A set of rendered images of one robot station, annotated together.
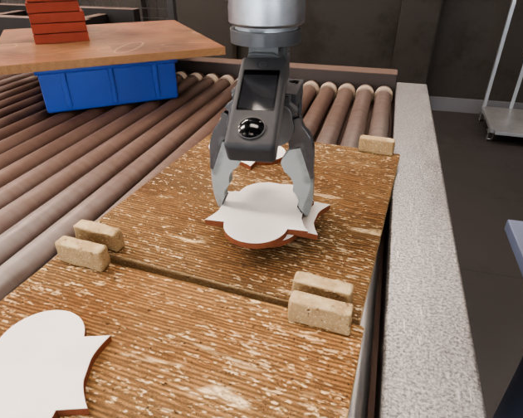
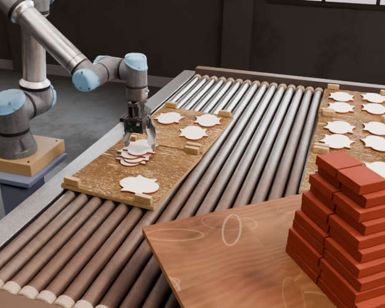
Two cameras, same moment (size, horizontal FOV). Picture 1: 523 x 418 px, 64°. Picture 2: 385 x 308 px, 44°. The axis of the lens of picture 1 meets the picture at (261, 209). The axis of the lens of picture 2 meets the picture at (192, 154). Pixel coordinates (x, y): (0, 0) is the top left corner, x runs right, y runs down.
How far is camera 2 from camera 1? 2.12 m
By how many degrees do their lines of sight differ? 122
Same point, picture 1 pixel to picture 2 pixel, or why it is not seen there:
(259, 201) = (140, 148)
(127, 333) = (176, 138)
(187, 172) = (168, 176)
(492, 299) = not seen: outside the picture
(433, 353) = (107, 140)
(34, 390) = (189, 130)
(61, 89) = not seen: hidden behind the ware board
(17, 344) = (197, 135)
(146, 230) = (178, 156)
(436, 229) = (77, 162)
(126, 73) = not seen: hidden behind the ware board
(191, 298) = (162, 142)
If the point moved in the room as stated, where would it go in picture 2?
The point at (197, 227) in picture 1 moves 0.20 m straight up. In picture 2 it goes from (162, 156) to (161, 106)
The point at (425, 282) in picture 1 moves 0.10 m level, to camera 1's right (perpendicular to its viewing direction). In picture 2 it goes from (96, 150) to (71, 149)
